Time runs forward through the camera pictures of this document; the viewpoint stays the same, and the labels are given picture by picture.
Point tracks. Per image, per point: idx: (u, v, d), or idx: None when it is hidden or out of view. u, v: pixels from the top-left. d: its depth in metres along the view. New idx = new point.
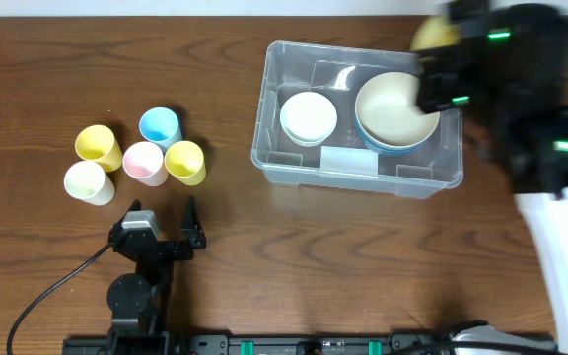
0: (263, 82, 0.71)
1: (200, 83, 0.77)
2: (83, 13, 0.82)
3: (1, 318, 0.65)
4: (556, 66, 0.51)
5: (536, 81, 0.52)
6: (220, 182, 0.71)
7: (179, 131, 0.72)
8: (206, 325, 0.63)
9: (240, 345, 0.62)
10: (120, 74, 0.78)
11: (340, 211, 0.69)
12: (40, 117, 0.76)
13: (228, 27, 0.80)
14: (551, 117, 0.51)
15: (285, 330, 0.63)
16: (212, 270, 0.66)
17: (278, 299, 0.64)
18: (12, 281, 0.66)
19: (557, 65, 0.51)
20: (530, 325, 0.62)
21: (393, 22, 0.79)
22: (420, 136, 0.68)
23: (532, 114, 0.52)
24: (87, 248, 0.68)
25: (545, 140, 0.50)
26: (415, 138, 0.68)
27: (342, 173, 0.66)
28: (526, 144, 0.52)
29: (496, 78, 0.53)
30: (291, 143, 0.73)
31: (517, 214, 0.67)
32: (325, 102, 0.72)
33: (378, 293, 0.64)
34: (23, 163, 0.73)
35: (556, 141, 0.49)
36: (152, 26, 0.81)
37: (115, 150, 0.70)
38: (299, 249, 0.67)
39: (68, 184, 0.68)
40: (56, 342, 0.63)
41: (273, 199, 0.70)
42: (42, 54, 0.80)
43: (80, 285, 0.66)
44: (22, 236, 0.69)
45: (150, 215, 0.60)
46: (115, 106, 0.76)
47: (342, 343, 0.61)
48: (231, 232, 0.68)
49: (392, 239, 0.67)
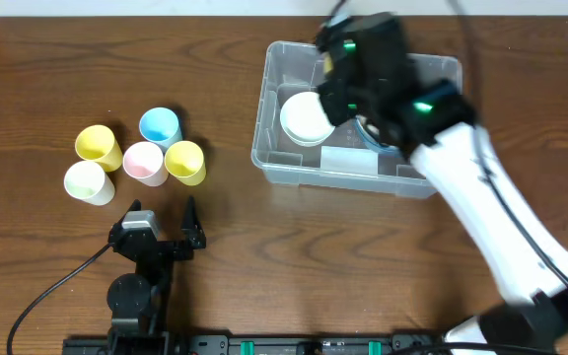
0: (263, 82, 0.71)
1: (200, 83, 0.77)
2: (82, 13, 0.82)
3: (0, 318, 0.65)
4: (395, 55, 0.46)
5: (381, 69, 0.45)
6: (220, 182, 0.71)
7: (179, 131, 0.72)
8: (205, 325, 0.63)
9: (240, 345, 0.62)
10: (121, 74, 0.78)
11: (340, 211, 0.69)
12: (39, 117, 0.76)
13: (228, 27, 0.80)
14: (408, 95, 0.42)
15: (285, 330, 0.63)
16: (212, 270, 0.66)
17: (278, 299, 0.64)
18: (12, 282, 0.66)
19: (399, 52, 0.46)
20: None
21: None
22: None
23: (398, 96, 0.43)
24: (87, 248, 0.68)
25: (414, 108, 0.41)
26: None
27: (342, 173, 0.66)
28: (390, 122, 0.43)
29: (357, 76, 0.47)
30: (291, 143, 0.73)
31: None
32: None
33: (378, 293, 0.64)
34: (23, 163, 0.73)
35: (416, 104, 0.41)
36: (151, 26, 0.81)
37: (115, 150, 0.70)
38: (299, 249, 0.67)
39: (68, 184, 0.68)
40: (56, 342, 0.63)
41: (273, 199, 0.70)
42: (42, 55, 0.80)
43: (80, 285, 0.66)
44: (22, 236, 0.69)
45: (150, 215, 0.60)
46: (115, 106, 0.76)
47: (342, 344, 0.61)
48: (231, 232, 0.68)
49: (392, 239, 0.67)
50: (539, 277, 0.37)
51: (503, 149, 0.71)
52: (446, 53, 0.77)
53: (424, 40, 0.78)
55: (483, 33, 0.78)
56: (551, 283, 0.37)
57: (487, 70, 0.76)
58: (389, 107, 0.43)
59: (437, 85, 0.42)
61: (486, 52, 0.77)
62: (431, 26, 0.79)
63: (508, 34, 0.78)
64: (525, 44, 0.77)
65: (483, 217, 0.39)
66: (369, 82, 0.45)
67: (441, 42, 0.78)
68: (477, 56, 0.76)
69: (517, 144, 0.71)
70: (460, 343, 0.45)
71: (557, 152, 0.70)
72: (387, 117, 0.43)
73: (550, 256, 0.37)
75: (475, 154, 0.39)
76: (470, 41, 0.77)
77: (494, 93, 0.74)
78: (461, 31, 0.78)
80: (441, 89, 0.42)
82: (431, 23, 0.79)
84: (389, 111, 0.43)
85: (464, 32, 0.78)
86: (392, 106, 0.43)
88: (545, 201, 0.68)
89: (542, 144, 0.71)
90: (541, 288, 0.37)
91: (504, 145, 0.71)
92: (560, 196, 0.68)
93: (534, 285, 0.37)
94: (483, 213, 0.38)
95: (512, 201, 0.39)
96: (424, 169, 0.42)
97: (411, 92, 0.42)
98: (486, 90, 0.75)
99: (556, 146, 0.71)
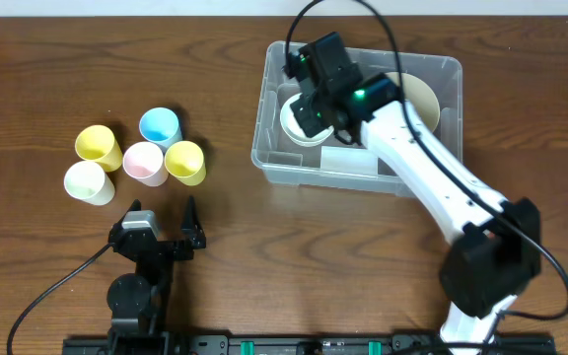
0: (263, 83, 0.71)
1: (200, 84, 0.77)
2: (81, 13, 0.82)
3: (0, 317, 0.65)
4: (339, 56, 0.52)
5: (325, 68, 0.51)
6: (220, 182, 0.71)
7: (179, 131, 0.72)
8: (206, 325, 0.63)
9: (240, 345, 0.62)
10: (121, 74, 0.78)
11: (340, 212, 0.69)
12: (39, 117, 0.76)
13: (229, 28, 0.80)
14: (349, 85, 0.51)
15: (285, 330, 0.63)
16: (212, 270, 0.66)
17: (278, 299, 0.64)
18: (12, 282, 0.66)
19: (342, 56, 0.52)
20: (530, 324, 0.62)
21: (392, 22, 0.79)
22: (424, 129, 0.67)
23: (345, 90, 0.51)
24: (87, 248, 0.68)
25: (360, 98, 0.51)
26: None
27: (342, 173, 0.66)
28: (335, 109, 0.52)
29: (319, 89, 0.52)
30: (291, 143, 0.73)
31: None
32: None
33: (379, 293, 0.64)
34: (23, 163, 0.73)
35: (356, 91, 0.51)
36: (151, 26, 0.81)
37: (115, 150, 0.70)
38: (299, 249, 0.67)
39: (68, 184, 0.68)
40: (56, 342, 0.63)
41: (273, 199, 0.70)
42: (41, 55, 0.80)
43: (80, 285, 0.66)
44: (21, 235, 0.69)
45: (150, 215, 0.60)
46: (115, 107, 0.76)
47: (342, 344, 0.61)
48: (231, 232, 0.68)
49: (392, 240, 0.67)
50: (470, 214, 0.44)
51: (503, 149, 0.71)
52: (446, 53, 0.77)
53: (424, 40, 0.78)
55: (483, 33, 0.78)
56: (482, 214, 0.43)
57: (487, 70, 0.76)
58: (335, 98, 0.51)
59: (374, 80, 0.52)
61: (485, 52, 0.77)
62: (430, 26, 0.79)
63: (508, 33, 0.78)
64: (525, 44, 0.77)
65: (419, 172, 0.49)
66: (319, 81, 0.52)
67: (441, 42, 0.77)
68: (476, 56, 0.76)
69: (517, 144, 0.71)
70: (459, 343, 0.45)
71: (557, 152, 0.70)
72: (331, 106, 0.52)
73: (478, 192, 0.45)
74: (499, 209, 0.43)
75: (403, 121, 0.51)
76: (470, 41, 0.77)
77: (494, 93, 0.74)
78: (461, 31, 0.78)
80: (377, 83, 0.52)
82: (430, 23, 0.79)
84: (334, 102, 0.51)
85: (464, 33, 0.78)
86: (337, 96, 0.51)
88: (545, 201, 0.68)
89: (542, 144, 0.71)
90: (472, 220, 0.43)
91: (504, 145, 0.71)
92: (560, 196, 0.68)
93: (466, 218, 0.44)
94: (419, 170, 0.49)
95: (437, 156, 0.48)
96: (371, 142, 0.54)
97: (351, 86, 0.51)
98: (486, 90, 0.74)
99: (556, 146, 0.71)
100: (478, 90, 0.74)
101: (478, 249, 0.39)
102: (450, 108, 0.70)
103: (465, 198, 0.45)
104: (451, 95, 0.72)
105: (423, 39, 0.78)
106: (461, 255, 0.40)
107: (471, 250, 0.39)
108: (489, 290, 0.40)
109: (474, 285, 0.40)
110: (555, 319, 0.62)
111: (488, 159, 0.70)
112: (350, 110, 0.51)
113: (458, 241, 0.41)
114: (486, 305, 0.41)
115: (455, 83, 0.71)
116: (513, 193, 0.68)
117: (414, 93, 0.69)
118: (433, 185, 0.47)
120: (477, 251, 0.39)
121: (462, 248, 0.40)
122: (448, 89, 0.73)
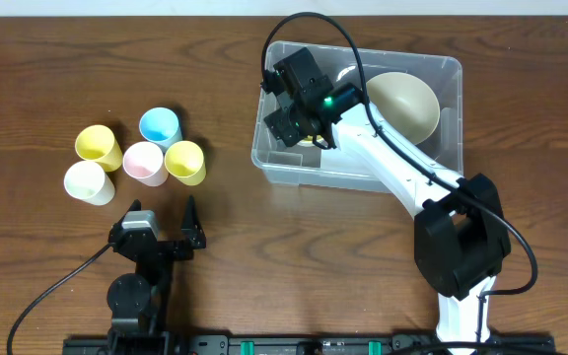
0: None
1: (200, 83, 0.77)
2: (80, 13, 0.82)
3: None
4: (309, 67, 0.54)
5: (298, 80, 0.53)
6: (220, 183, 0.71)
7: (179, 131, 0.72)
8: (206, 325, 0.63)
9: (240, 345, 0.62)
10: (121, 74, 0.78)
11: (339, 212, 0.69)
12: (38, 117, 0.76)
13: (228, 28, 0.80)
14: (320, 95, 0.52)
15: (285, 330, 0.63)
16: (212, 270, 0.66)
17: (278, 298, 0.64)
18: (12, 282, 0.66)
19: (314, 68, 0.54)
20: (530, 325, 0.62)
21: (392, 22, 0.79)
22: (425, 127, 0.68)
23: (316, 99, 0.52)
24: (87, 248, 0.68)
25: (329, 106, 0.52)
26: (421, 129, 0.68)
27: (342, 173, 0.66)
28: (309, 118, 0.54)
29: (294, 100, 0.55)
30: None
31: (517, 214, 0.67)
32: None
33: (378, 293, 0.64)
34: (23, 163, 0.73)
35: (324, 100, 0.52)
36: (151, 26, 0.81)
37: (115, 149, 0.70)
38: (299, 249, 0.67)
39: (68, 185, 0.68)
40: (56, 342, 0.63)
41: (273, 199, 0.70)
42: (40, 55, 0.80)
43: (81, 285, 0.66)
44: (21, 236, 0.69)
45: (150, 215, 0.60)
46: (115, 106, 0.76)
47: (342, 344, 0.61)
48: (231, 232, 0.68)
49: (392, 240, 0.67)
50: (430, 193, 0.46)
51: (503, 149, 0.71)
52: (447, 53, 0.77)
53: (424, 40, 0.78)
55: (483, 33, 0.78)
56: (441, 192, 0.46)
57: (487, 70, 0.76)
58: (309, 107, 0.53)
59: (343, 88, 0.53)
61: (486, 51, 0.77)
62: (430, 26, 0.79)
63: (508, 33, 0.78)
64: (525, 44, 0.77)
65: (384, 162, 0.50)
66: (294, 92, 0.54)
67: (441, 42, 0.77)
68: (476, 56, 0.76)
69: (516, 144, 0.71)
70: (458, 342, 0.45)
71: (557, 152, 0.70)
72: (305, 114, 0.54)
73: (437, 172, 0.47)
74: (456, 184, 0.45)
75: (368, 118, 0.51)
76: (470, 41, 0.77)
77: (494, 93, 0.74)
78: (461, 31, 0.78)
80: (346, 89, 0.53)
82: (430, 23, 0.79)
84: (307, 110, 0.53)
85: (464, 33, 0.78)
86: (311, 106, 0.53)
88: (544, 201, 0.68)
89: (542, 144, 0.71)
90: (432, 197, 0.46)
91: (504, 145, 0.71)
92: (559, 196, 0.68)
93: (426, 196, 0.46)
94: (382, 159, 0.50)
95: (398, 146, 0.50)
96: (340, 141, 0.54)
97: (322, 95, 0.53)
98: (486, 90, 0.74)
99: (555, 146, 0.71)
100: (479, 90, 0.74)
101: (440, 222, 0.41)
102: (450, 108, 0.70)
103: (425, 179, 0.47)
104: (451, 95, 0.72)
105: (423, 39, 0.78)
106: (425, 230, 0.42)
107: (434, 224, 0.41)
108: (456, 261, 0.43)
109: (441, 257, 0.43)
110: (554, 319, 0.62)
111: (487, 159, 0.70)
112: (321, 118, 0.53)
113: (419, 215, 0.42)
114: (456, 278, 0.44)
115: (455, 83, 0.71)
116: (513, 194, 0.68)
117: (409, 92, 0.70)
118: (395, 174, 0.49)
120: (440, 225, 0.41)
121: (425, 221, 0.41)
122: (448, 89, 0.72)
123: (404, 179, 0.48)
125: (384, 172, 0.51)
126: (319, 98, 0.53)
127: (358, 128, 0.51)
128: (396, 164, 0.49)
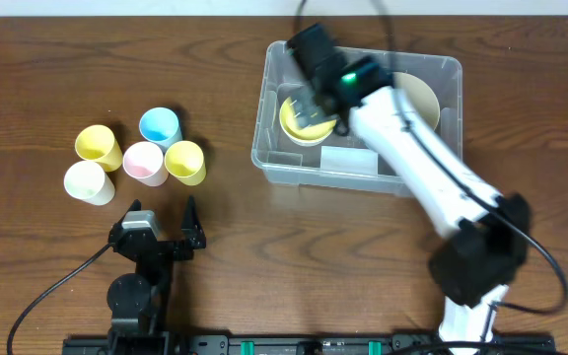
0: (263, 82, 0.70)
1: (200, 83, 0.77)
2: (80, 13, 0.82)
3: None
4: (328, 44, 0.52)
5: (312, 58, 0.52)
6: (220, 183, 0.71)
7: (179, 131, 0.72)
8: (206, 325, 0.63)
9: (240, 345, 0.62)
10: (121, 74, 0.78)
11: (340, 212, 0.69)
12: (38, 117, 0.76)
13: (228, 28, 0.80)
14: (337, 71, 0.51)
15: (285, 330, 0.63)
16: (212, 270, 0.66)
17: (278, 298, 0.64)
18: (12, 282, 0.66)
19: (325, 43, 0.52)
20: (530, 325, 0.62)
21: (393, 22, 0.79)
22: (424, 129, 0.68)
23: (334, 76, 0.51)
24: (87, 248, 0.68)
25: (348, 82, 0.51)
26: None
27: (342, 173, 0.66)
28: (327, 97, 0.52)
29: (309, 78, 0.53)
30: (291, 143, 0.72)
31: None
32: None
33: (378, 293, 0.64)
34: (23, 163, 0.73)
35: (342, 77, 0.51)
36: (151, 26, 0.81)
37: (115, 149, 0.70)
38: (299, 249, 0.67)
39: (68, 184, 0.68)
40: (56, 342, 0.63)
41: (273, 199, 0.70)
42: (40, 55, 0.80)
43: (81, 285, 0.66)
44: (21, 235, 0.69)
45: (150, 215, 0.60)
46: (115, 106, 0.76)
47: (342, 344, 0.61)
48: (231, 232, 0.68)
49: (392, 240, 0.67)
50: (464, 208, 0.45)
51: (503, 149, 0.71)
52: (447, 53, 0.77)
53: (424, 40, 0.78)
55: (483, 33, 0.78)
56: (476, 210, 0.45)
57: (487, 70, 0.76)
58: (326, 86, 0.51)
59: (361, 62, 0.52)
61: (486, 52, 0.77)
62: (430, 26, 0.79)
63: (509, 33, 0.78)
64: (525, 44, 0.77)
65: (414, 166, 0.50)
66: (309, 71, 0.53)
67: (441, 42, 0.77)
68: (476, 56, 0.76)
69: (516, 144, 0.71)
70: (459, 343, 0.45)
71: (557, 151, 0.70)
72: (322, 93, 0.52)
73: (472, 187, 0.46)
74: (492, 204, 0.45)
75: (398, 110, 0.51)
76: (470, 41, 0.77)
77: (495, 93, 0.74)
78: (461, 31, 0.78)
80: (365, 65, 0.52)
82: (431, 23, 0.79)
84: (325, 89, 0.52)
85: (464, 33, 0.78)
86: (327, 83, 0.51)
88: (544, 202, 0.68)
89: (542, 144, 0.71)
90: (466, 215, 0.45)
91: (504, 145, 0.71)
92: (559, 197, 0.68)
93: (459, 212, 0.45)
94: (411, 162, 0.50)
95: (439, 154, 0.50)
96: (368, 133, 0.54)
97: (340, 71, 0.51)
98: (486, 90, 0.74)
99: (555, 146, 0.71)
100: (479, 90, 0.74)
101: (470, 245, 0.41)
102: (450, 108, 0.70)
103: (460, 191, 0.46)
104: (451, 95, 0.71)
105: (424, 39, 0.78)
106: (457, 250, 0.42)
107: (467, 248, 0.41)
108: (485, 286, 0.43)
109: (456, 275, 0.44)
110: (553, 319, 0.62)
111: (487, 159, 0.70)
112: (341, 97, 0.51)
113: (454, 237, 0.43)
114: (470, 300, 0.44)
115: (456, 83, 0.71)
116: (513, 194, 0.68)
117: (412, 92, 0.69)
118: (426, 178, 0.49)
120: (472, 249, 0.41)
121: (459, 244, 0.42)
122: (448, 89, 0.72)
123: (436, 190, 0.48)
125: (413, 177, 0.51)
126: (335, 75, 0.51)
127: (390, 122, 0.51)
128: (429, 172, 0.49)
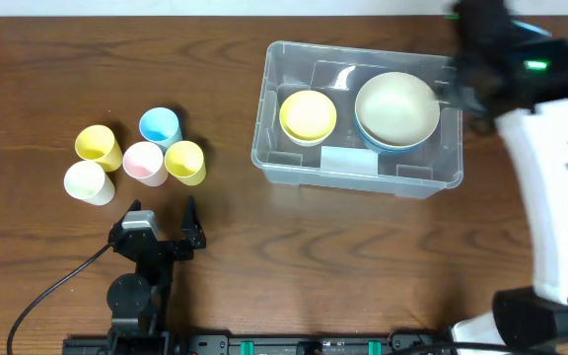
0: (263, 82, 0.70)
1: (200, 83, 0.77)
2: (81, 13, 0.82)
3: None
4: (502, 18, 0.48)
5: (523, 64, 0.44)
6: (220, 183, 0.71)
7: (179, 131, 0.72)
8: (206, 325, 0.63)
9: (240, 345, 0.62)
10: (121, 74, 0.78)
11: (340, 212, 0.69)
12: (38, 117, 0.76)
13: (228, 28, 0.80)
14: (539, 86, 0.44)
15: (285, 330, 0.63)
16: (212, 270, 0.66)
17: (278, 299, 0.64)
18: (12, 282, 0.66)
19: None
20: None
21: (393, 22, 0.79)
22: (420, 134, 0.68)
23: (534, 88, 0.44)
24: (87, 248, 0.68)
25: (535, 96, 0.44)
26: (415, 136, 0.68)
27: (342, 173, 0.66)
28: (488, 76, 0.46)
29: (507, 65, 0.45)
30: (291, 143, 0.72)
31: (516, 215, 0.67)
32: (319, 106, 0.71)
33: (379, 293, 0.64)
34: (23, 163, 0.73)
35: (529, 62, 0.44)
36: (151, 26, 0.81)
37: (115, 149, 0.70)
38: (299, 249, 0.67)
39: (68, 184, 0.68)
40: (56, 342, 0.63)
41: (273, 199, 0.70)
42: (40, 55, 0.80)
43: (80, 285, 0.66)
44: (21, 235, 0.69)
45: (150, 215, 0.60)
46: (115, 106, 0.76)
47: (342, 344, 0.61)
48: (232, 232, 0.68)
49: (392, 240, 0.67)
50: None
51: (503, 149, 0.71)
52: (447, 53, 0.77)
53: (424, 40, 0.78)
55: None
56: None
57: None
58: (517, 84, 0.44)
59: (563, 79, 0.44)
61: None
62: (431, 26, 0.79)
63: None
64: None
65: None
66: (509, 70, 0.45)
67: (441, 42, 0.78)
68: None
69: None
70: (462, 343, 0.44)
71: None
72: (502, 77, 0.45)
73: None
74: None
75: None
76: None
77: None
78: None
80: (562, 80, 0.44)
82: (431, 23, 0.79)
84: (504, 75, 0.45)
85: None
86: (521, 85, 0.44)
88: None
89: None
90: None
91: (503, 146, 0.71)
92: None
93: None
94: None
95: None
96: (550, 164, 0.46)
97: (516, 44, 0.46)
98: None
99: None
100: None
101: None
102: None
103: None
104: None
105: (424, 39, 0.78)
106: (549, 317, 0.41)
107: (566, 322, 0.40)
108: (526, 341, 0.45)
109: (507, 327, 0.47)
110: None
111: (487, 159, 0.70)
112: (516, 97, 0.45)
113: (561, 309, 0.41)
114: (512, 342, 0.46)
115: None
116: (512, 194, 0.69)
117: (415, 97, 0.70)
118: None
120: None
121: (558, 315, 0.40)
122: None
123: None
125: (552, 238, 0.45)
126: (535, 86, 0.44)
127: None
128: None
